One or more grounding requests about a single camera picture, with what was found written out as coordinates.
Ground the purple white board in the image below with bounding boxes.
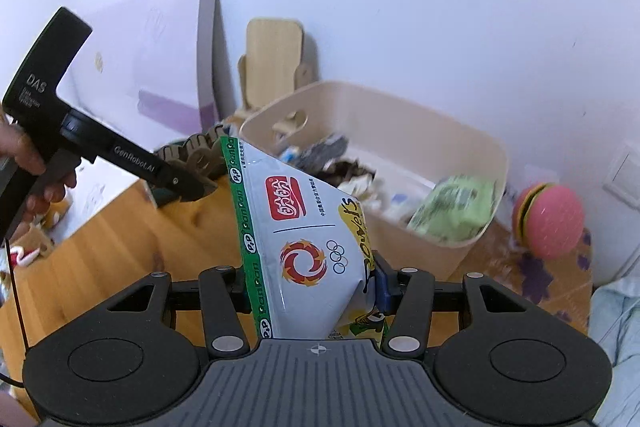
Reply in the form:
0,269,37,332
70,0,219,148

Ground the dark green tissue pack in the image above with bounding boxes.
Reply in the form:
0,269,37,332
150,148,187,210

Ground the green snack bag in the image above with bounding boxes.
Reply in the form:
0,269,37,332
408,174,497,243

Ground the white wall socket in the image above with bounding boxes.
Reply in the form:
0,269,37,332
603,142,640,209

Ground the wooden phone stand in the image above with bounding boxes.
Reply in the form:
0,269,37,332
234,17,316,121

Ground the white Olympic snack bag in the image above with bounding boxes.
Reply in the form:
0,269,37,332
221,136,388,340

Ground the beige zigzag hair claw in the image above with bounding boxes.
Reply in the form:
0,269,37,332
154,122,236,180

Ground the pink burger toy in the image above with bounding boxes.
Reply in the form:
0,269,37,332
512,182,585,259

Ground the beige plastic storage bin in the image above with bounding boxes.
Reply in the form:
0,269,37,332
240,81,509,280

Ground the light blue cloth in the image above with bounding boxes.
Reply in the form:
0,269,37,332
588,277,640,426

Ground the person's left hand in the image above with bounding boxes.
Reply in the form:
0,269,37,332
0,112,77,223

